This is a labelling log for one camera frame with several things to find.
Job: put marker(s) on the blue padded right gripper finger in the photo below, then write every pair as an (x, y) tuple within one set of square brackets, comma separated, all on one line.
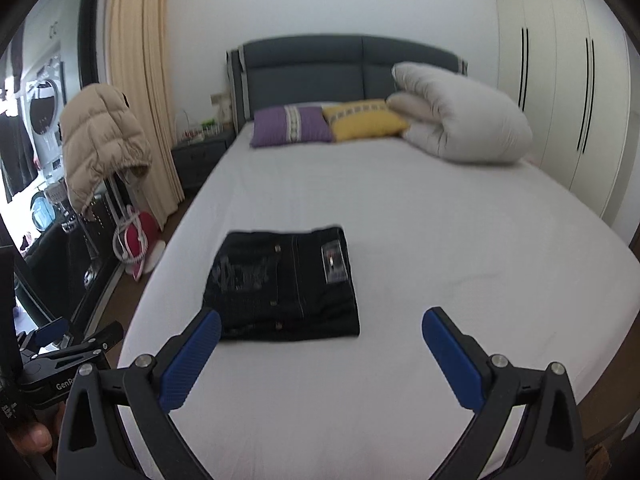
[(94, 443), (548, 442)]

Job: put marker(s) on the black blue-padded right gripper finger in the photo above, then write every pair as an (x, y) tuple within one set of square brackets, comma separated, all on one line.
[(56, 334)]

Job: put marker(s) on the black denim pants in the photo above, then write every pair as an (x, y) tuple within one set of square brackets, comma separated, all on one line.
[(283, 286)]

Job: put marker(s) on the person's left hand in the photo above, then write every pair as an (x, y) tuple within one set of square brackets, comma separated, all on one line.
[(37, 438)]

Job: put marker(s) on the black framed glass sliding door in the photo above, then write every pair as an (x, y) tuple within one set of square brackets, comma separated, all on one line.
[(64, 263)]

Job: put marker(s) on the red and white garment steamer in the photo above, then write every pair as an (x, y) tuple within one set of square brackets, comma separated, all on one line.
[(137, 243)]

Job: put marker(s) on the beige puffer jacket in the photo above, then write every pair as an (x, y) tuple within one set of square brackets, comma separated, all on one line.
[(100, 137)]

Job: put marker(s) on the white sheeted bed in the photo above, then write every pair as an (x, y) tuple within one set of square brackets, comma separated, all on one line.
[(514, 259)]

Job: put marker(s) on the dark grey nightstand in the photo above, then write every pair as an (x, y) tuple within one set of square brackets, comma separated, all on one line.
[(194, 161)]

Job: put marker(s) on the clutter on nightstand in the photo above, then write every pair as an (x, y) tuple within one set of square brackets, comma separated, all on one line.
[(188, 130)]

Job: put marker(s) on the purple patterned pillow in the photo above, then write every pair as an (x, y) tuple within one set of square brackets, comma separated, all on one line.
[(290, 124)]

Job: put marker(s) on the folded white duvet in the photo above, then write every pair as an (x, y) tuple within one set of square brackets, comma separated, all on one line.
[(455, 118)]

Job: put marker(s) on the yellow patterned pillow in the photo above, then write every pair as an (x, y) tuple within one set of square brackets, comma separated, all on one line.
[(363, 120)]

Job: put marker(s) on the beige curtain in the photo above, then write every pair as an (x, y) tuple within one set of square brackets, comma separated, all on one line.
[(137, 64)]

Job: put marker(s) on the dark grey upholstered headboard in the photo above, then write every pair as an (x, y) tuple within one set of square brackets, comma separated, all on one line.
[(322, 68)]

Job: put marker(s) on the white wardrobe with black handles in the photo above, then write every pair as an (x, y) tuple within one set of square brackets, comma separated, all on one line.
[(568, 65)]

